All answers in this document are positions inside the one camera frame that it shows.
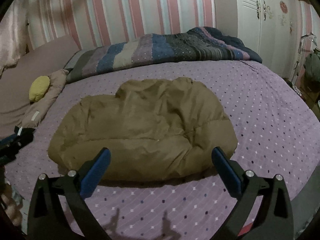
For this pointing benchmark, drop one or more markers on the beige pink pillow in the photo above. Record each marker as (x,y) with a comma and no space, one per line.
(38,110)

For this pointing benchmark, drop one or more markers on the white wardrobe with stickers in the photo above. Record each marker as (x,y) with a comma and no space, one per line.
(269,27)

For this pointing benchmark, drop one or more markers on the person's left hand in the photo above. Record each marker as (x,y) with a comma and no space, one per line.
(11,208)

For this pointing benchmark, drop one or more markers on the yellow round cushion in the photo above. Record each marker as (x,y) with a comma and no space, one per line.
(39,88)

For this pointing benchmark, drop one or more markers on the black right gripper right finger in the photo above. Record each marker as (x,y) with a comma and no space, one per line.
(274,219)

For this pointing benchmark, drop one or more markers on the clothes rack with dark garment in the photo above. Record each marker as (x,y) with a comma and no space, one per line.
(305,79)

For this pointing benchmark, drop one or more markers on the striped patchwork folded quilt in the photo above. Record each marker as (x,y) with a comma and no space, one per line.
(197,44)

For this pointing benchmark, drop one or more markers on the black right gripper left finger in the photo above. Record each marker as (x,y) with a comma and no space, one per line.
(46,218)

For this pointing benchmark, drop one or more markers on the black phone on bed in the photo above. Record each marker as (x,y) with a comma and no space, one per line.
(24,136)

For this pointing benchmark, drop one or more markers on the brown coat with white collar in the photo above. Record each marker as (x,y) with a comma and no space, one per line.
(155,129)

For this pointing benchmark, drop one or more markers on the pink curtain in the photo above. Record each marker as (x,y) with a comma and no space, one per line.
(13,34)

